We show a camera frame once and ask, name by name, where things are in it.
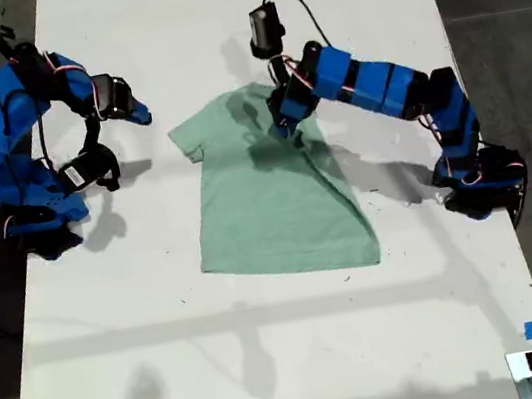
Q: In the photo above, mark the black metal table leg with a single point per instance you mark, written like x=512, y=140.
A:
x=6, y=38

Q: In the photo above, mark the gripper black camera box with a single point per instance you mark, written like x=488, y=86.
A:
x=265, y=27
x=81, y=170

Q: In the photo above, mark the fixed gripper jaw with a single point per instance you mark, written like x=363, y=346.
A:
x=279, y=130
x=140, y=110

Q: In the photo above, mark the pale green T-shirt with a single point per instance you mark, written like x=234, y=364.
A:
x=267, y=209

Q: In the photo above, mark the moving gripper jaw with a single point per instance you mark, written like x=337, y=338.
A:
x=134, y=120
x=292, y=130

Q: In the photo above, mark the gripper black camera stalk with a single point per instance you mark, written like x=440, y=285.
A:
x=278, y=68
x=93, y=133

